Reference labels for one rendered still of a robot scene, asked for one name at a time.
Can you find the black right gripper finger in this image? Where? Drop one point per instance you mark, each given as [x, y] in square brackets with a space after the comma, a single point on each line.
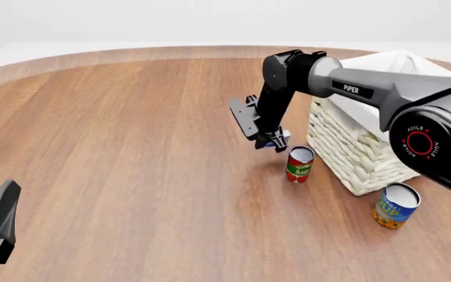
[280, 144]
[259, 144]

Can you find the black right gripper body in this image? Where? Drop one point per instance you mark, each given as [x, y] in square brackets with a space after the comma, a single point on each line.
[268, 133]

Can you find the blue white cream cheese box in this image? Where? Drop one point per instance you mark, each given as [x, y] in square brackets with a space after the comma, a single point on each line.
[286, 135]

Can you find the silver-grey right robot arm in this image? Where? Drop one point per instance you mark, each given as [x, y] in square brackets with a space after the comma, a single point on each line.
[366, 85]

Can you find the white woven basket with cloth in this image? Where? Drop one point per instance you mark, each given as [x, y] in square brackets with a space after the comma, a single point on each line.
[351, 152]

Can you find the blue alphabet soup can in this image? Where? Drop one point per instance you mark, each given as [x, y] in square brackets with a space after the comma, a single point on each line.
[395, 210]

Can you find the red tomato sauce can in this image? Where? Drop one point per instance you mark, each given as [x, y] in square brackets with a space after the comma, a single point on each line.
[299, 169]

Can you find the grey plate on black stalk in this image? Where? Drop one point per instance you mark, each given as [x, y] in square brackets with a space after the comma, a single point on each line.
[242, 116]

